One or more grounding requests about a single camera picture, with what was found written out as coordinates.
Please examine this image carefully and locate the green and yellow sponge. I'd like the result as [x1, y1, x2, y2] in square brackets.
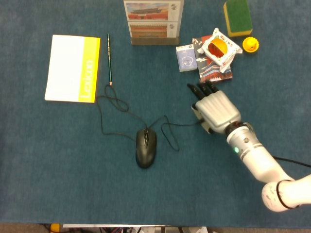
[223, 0, 253, 38]

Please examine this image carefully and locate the yellow round toy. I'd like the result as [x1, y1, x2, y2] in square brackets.
[242, 36, 259, 53]

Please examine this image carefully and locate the dark palace print booklet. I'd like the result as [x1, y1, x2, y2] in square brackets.
[192, 35, 234, 84]

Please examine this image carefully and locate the black mouse cable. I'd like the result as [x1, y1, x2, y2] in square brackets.
[96, 84, 204, 151]

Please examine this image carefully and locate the blue felt table mat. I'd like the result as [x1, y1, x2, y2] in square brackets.
[0, 0, 311, 229]

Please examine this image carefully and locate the white packet with orange fruit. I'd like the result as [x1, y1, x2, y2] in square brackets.
[197, 28, 243, 74]

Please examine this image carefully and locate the green pencil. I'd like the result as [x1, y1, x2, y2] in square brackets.
[107, 33, 114, 86]

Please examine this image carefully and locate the black computer mouse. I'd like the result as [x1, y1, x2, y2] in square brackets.
[135, 128, 157, 169]

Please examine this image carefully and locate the small blue card box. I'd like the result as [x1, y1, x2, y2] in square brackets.
[175, 44, 198, 72]

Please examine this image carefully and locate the postcard stand with palace pictures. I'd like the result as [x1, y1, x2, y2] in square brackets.
[123, 0, 185, 46]

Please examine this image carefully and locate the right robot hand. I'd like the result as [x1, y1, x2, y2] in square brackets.
[186, 80, 242, 134]

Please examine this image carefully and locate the white and yellow Lexicon notebook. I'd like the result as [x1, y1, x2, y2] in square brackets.
[44, 34, 101, 104]

